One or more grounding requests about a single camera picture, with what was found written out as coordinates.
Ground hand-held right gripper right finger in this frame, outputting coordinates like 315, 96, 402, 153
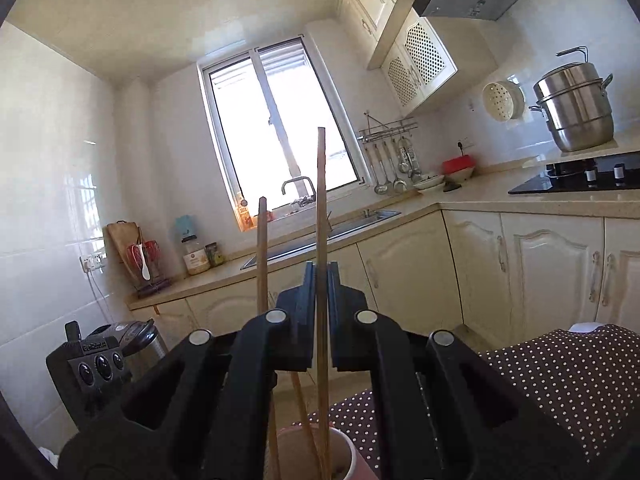
327, 261, 566, 480

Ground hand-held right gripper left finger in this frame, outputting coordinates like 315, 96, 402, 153
85, 261, 318, 480

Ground pink cup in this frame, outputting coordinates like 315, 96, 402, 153
274, 422, 379, 480

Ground steel trash bin black lid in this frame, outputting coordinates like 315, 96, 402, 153
87, 319, 169, 391

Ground steel kitchen sink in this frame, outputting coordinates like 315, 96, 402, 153
240, 209, 402, 271

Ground orange bottle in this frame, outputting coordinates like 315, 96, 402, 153
235, 200, 254, 233

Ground glass jar with label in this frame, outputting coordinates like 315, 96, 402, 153
182, 247, 211, 276

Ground steel faucet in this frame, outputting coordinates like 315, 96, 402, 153
281, 176, 317, 211

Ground wooden cutting board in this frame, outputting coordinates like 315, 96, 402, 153
103, 220, 146, 286

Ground hanging steel ladle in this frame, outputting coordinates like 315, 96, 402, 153
382, 141, 408, 194
371, 142, 390, 196

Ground light blue bottle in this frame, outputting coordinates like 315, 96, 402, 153
174, 214, 197, 242

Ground hanging steel skimmer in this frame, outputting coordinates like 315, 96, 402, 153
397, 137, 419, 183

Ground white framed window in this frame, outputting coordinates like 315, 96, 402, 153
197, 36, 364, 233

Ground red bowl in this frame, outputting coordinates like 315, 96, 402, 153
442, 156, 476, 182

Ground cream lower kitchen cabinets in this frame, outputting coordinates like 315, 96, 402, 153
127, 207, 640, 361

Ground brown polka dot tablecloth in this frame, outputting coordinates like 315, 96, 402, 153
300, 324, 640, 480

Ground black glass gas stove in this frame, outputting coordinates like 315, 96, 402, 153
508, 151, 640, 196

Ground cream lattice door cabinet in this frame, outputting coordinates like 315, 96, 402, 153
367, 15, 459, 117

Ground white colander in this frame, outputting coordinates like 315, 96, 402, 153
482, 80, 526, 122

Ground steel steamer pot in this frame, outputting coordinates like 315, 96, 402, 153
528, 47, 615, 154

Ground wall utensil rack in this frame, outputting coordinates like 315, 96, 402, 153
358, 109, 419, 144

